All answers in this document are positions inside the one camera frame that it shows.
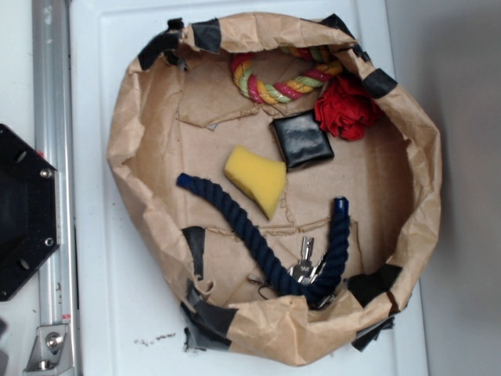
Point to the aluminium profile rail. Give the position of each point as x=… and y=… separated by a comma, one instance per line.
x=58, y=298

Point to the black square leather pouch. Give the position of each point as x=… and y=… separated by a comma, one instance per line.
x=300, y=140

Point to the silver key bunch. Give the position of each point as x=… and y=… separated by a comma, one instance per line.
x=304, y=272

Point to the metal corner bracket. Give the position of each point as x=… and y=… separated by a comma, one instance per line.
x=52, y=351

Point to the brown paper bin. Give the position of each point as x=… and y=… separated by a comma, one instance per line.
x=197, y=91

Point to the red crumpled cloth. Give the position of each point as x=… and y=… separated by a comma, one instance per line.
x=346, y=109

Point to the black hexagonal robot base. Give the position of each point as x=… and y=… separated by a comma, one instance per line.
x=29, y=233

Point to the yellow sponge wedge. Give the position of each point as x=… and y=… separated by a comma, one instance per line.
x=263, y=180

